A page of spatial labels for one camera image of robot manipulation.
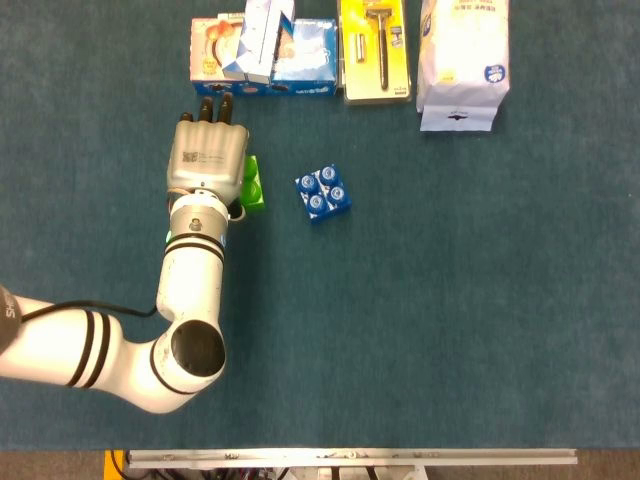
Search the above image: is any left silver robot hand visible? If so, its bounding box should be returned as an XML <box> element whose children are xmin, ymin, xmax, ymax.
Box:
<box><xmin>165</xmin><ymin>92</ymin><xmax>251</xmax><ymax>222</ymax></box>

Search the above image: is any green toy brick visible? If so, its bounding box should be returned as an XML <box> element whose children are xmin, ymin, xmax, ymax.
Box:
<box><xmin>238</xmin><ymin>154</ymin><xmax>268</xmax><ymax>216</ymax></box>

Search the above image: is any blue toy brick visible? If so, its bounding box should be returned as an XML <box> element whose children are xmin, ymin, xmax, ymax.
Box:
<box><xmin>294</xmin><ymin>163</ymin><xmax>353</xmax><ymax>225</ymax></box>

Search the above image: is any blue white snake puzzle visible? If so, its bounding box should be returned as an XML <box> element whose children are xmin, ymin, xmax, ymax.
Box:
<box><xmin>221</xmin><ymin>0</ymin><xmax>296</xmax><ymax>84</ymax></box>

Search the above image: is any blue printed cardboard box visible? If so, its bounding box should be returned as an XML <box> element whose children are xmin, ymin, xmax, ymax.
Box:
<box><xmin>189</xmin><ymin>17</ymin><xmax>339</xmax><ymax>97</ymax></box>

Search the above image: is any yellow razor blister pack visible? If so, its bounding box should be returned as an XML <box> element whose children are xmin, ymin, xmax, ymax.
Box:
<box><xmin>338</xmin><ymin>0</ymin><xmax>414</xmax><ymax>107</ymax></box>

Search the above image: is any teal felt table cloth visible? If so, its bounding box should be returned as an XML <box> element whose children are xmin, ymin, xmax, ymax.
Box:
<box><xmin>0</xmin><ymin>0</ymin><xmax>640</xmax><ymax>452</ymax></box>

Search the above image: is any white paper bag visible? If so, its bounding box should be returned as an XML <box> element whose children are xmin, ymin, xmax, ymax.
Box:
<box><xmin>415</xmin><ymin>0</ymin><xmax>511</xmax><ymax>133</ymax></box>

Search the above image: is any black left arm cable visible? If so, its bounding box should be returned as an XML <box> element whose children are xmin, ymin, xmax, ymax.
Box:
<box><xmin>18</xmin><ymin>299</ymin><xmax>160</xmax><ymax>324</ymax></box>

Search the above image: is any yellow base plate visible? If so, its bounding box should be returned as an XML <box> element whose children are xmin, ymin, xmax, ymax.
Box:
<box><xmin>103</xmin><ymin>449</ymin><xmax>126</xmax><ymax>480</ymax></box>

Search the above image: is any aluminium profile rail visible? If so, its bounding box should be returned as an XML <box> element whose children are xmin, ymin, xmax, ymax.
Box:
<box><xmin>124</xmin><ymin>447</ymin><xmax>579</xmax><ymax>470</ymax></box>

